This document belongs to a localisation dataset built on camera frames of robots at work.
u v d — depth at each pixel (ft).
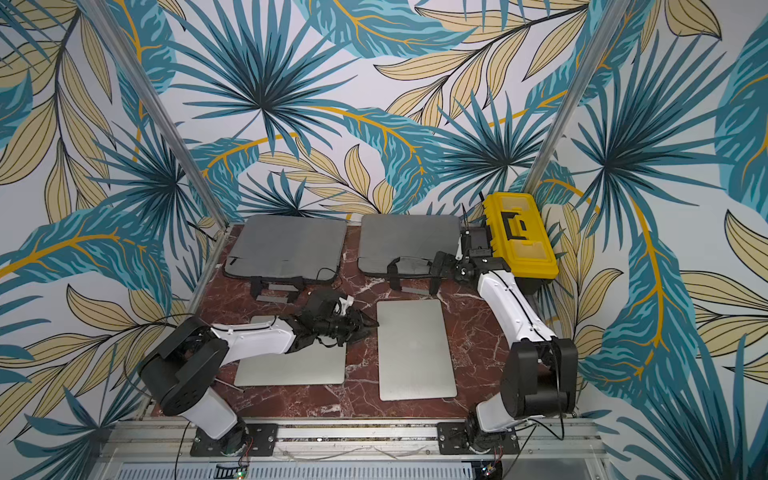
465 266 2.05
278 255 3.47
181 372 1.46
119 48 2.38
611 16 2.26
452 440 2.40
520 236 3.12
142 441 2.46
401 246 3.59
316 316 2.27
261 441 2.40
